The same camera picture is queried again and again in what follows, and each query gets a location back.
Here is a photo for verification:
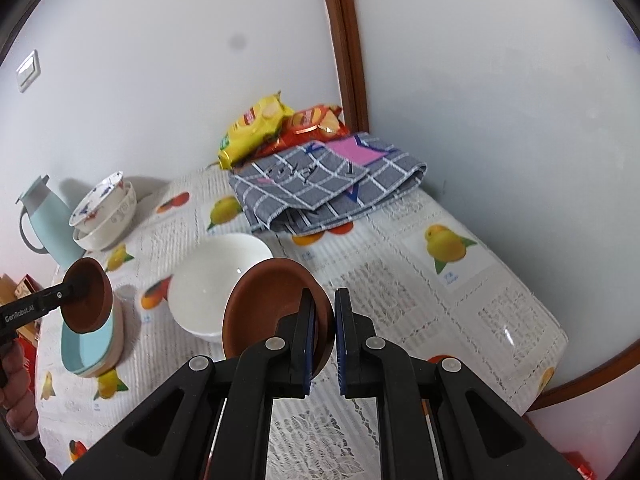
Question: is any blue square plate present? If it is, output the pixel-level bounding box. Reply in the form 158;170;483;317
61;314;114;376

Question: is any fruit print tablecloth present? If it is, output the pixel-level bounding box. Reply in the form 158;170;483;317
34;164;571;480

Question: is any light blue thermos jug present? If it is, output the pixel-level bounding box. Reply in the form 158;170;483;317
15;174;85;270

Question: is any white wall light switch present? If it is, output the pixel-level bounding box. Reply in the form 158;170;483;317
15;50;41;93

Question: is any pink square plate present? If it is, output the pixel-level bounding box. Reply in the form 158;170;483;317
80;295;124;378

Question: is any blue patterned porcelain bowl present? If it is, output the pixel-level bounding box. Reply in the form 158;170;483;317
68;171;126;233

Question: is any large white porcelain bowl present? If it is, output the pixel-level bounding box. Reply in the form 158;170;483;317
73;181;137;252

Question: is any brown wooden door frame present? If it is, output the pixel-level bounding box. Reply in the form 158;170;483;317
324;0;369;131

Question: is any grey checked cloth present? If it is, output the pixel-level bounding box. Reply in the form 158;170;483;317
229;132;427;236

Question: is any yellow chips bag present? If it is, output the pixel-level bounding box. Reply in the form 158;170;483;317
218;92;294;170

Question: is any white ceramic bowl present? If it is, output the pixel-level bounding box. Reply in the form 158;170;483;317
167;233;272;342

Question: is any small brown clay bowl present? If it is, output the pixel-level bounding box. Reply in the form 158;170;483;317
61;258;113;334
222;258;335;375

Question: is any wooden cutting board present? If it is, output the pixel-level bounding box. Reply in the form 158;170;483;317
0;274;41;347

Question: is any left hand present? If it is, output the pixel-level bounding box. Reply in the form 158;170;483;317
1;341;38;440

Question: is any orange snack bag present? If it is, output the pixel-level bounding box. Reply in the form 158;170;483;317
254;104;350;158

